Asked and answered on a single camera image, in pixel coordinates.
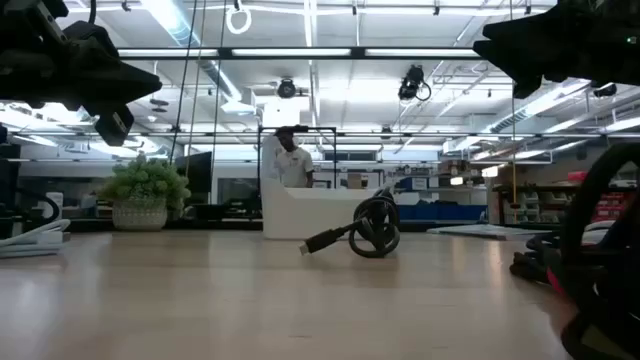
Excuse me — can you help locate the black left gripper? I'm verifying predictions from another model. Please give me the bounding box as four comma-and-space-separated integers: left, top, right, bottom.
0, 0, 164, 148

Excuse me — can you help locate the white plastic bin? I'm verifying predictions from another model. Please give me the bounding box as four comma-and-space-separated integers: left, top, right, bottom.
260, 177, 401, 241

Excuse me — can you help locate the overhead light bar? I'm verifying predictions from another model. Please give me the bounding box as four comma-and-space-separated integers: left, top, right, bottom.
116, 46, 482, 62

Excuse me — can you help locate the shelf with grey bins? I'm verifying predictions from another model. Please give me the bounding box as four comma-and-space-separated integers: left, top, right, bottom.
491, 181, 581, 227

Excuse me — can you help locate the green plant in white pot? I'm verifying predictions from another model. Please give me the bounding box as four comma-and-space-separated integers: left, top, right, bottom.
98, 153, 192, 232

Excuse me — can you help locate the white cable with dark tie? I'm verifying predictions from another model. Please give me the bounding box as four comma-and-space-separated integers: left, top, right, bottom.
0, 218, 72, 260

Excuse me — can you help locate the person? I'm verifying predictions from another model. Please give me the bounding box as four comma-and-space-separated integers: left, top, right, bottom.
273, 125, 316, 190

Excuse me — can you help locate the black computer monitor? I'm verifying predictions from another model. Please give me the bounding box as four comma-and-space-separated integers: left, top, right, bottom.
174, 151, 214, 206

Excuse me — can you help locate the grey flat board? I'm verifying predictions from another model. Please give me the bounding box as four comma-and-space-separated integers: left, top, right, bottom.
426, 223, 532, 242

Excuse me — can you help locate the black hanging camera with cable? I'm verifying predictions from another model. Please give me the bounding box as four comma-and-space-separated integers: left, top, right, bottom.
397, 64, 433, 103

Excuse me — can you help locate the black coiled USB-C cable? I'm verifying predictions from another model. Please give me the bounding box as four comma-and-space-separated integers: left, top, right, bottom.
298, 186, 402, 260

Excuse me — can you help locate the round black ceiling camera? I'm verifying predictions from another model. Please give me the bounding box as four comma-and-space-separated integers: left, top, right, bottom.
276, 77, 298, 100

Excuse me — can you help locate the blue storage bin row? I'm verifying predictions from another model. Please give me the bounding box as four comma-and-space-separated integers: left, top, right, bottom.
397, 203, 489, 223

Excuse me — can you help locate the white looped hanging cable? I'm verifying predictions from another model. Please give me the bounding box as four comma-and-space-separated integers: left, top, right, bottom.
225, 3, 253, 36

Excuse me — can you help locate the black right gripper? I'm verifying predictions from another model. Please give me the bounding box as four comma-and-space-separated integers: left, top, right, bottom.
472, 0, 640, 100

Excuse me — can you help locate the black cable with red tie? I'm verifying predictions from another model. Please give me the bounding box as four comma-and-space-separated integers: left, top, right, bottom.
509, 143, 640, 360

